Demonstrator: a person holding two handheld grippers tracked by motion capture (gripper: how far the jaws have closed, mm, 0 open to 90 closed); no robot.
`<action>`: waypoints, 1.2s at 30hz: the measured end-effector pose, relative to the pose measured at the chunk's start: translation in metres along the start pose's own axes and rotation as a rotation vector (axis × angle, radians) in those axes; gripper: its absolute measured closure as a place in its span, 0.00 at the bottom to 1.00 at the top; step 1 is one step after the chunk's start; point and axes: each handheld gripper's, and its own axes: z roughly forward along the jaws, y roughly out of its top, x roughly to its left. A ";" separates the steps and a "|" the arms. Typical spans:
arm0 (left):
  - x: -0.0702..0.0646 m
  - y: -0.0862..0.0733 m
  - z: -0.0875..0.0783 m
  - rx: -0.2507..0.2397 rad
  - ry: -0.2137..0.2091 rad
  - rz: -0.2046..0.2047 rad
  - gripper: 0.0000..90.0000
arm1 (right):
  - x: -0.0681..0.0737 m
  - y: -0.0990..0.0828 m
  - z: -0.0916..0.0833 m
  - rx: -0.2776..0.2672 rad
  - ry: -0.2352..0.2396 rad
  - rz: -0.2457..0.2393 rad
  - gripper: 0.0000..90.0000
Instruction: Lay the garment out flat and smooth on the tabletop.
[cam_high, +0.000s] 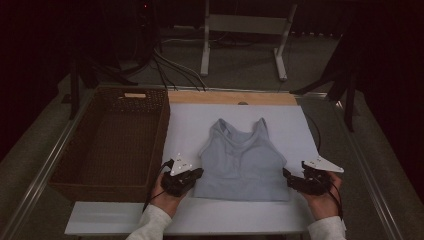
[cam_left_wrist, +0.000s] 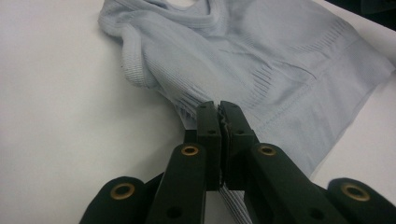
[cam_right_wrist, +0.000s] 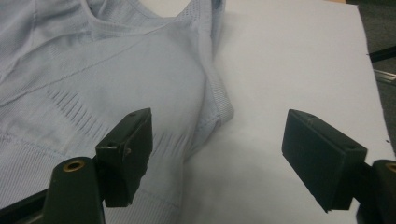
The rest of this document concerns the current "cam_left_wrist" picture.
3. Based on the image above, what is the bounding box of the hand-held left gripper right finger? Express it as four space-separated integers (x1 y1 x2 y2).
219 101 349 224

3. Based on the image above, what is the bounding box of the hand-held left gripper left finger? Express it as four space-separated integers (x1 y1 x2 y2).
146 100 222 224

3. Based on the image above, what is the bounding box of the white table board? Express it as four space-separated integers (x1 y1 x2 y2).
0 0 396 224

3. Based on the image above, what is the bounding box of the light blue tank top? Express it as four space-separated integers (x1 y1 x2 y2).
97 0 396 224

